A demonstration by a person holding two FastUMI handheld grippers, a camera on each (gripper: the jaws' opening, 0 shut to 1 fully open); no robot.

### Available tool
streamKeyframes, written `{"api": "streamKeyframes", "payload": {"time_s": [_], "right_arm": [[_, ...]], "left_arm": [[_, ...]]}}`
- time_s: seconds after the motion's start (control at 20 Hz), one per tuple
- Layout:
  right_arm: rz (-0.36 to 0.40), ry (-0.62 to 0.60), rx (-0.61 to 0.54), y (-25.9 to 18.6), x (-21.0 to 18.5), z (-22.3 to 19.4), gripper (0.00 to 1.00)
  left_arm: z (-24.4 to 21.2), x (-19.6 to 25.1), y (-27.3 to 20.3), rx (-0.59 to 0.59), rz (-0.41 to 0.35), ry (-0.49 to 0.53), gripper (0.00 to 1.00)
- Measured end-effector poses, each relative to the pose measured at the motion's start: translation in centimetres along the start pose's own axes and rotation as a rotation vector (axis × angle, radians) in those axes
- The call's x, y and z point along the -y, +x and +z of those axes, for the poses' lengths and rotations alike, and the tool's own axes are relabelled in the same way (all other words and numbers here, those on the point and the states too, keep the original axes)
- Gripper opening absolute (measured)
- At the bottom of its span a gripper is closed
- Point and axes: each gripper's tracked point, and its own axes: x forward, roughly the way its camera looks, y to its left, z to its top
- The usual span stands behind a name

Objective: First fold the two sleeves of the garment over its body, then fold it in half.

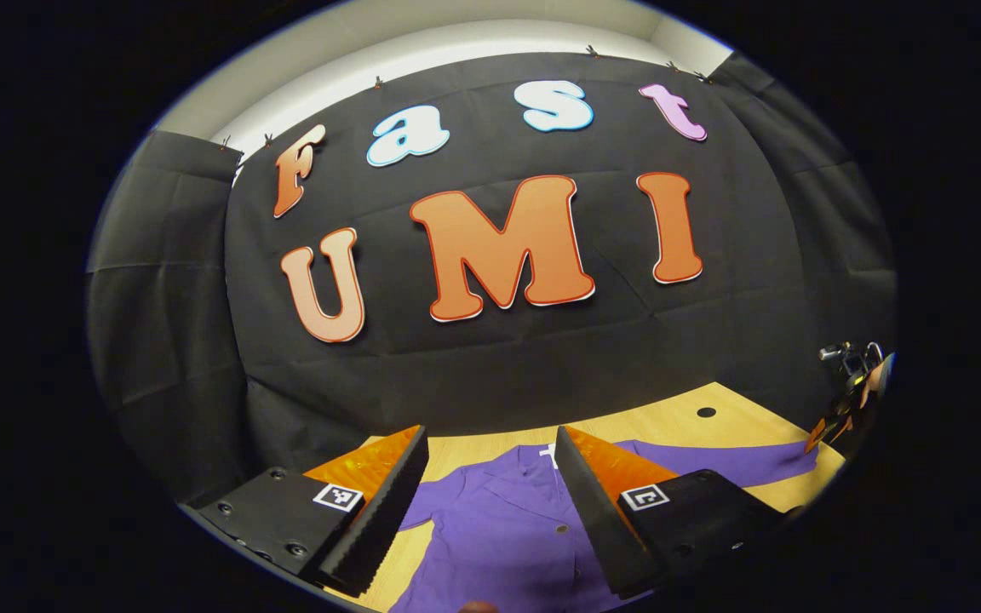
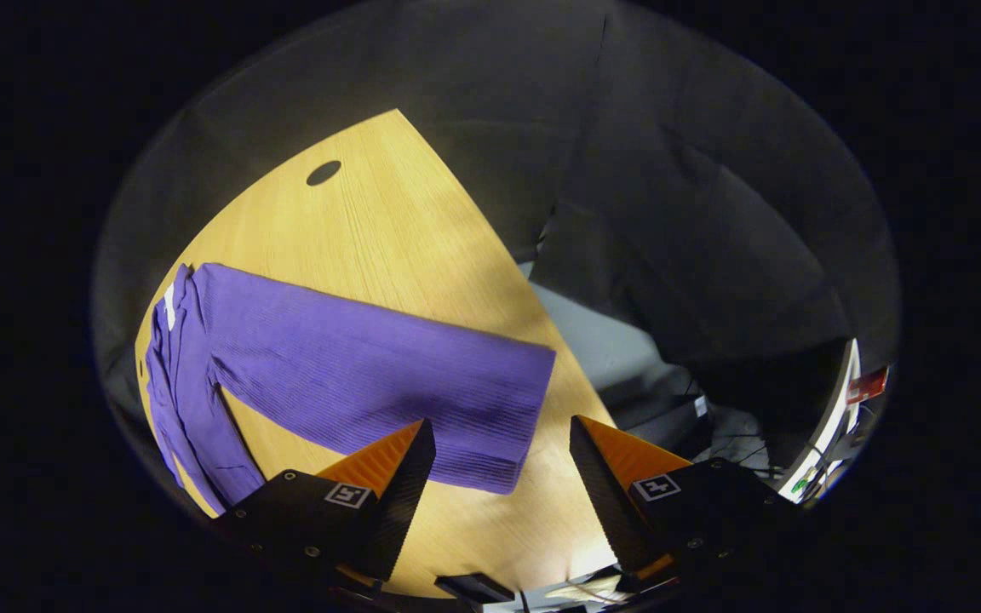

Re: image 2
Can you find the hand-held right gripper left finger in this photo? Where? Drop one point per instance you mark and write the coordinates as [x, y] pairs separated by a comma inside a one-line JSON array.
[[397, 502]]

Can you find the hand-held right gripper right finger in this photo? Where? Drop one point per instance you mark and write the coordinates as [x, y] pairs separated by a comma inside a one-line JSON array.
[[605, 502]]

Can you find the purple collared shirt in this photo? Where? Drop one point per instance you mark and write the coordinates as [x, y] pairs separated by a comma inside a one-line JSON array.
[[354, 375]]

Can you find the white desk edge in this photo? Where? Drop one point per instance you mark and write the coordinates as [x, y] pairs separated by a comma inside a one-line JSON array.
[[835, 417]]

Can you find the small red box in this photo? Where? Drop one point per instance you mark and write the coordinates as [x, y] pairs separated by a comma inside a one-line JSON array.
[[867, 386]]

